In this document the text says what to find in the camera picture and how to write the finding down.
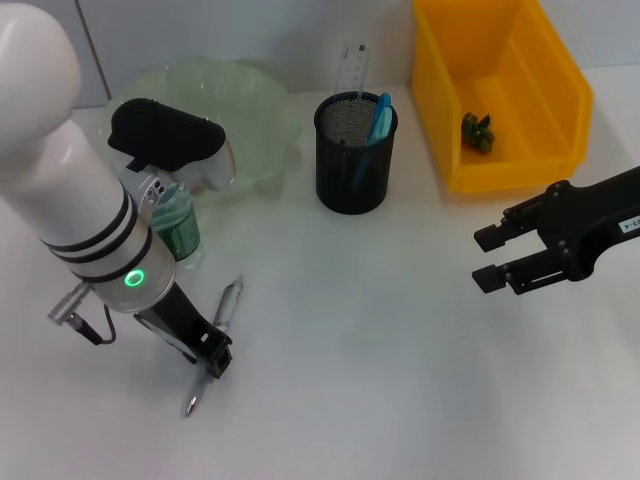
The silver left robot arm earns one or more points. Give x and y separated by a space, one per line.
60 190

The translucent green fruit plate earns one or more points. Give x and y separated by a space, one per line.
255 125

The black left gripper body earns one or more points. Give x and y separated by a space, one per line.
182 320

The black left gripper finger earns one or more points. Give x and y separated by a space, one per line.
217 355
167 335

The clear plastic water bottle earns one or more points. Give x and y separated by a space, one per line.
180 230

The yellow plastic bin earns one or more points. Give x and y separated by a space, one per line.
500 65

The blue scissors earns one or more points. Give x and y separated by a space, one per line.
382 117

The silver ballpoint pen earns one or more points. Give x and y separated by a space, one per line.
227 305

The clear plastic ruler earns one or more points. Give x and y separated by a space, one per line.
355 65

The black mesh pen holder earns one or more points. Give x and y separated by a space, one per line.
350 185

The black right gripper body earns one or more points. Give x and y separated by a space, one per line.
590 220

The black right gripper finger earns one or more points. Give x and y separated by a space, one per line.
490 237
487 279

